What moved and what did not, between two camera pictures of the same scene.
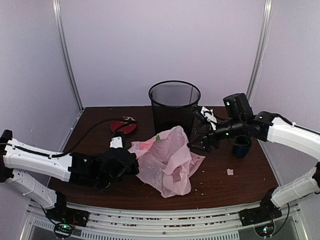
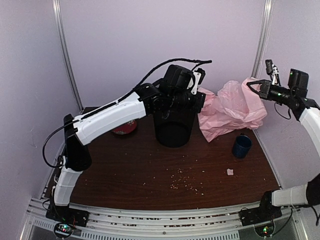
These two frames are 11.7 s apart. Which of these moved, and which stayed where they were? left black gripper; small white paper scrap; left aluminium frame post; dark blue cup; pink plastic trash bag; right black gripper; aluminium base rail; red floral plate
Moved: pink plastic trash bag; right black gripper; left black gripper
Stayed: dark blue cup; red floral plate; left aluminium frame post; aluminium base rail; small white paper scrap
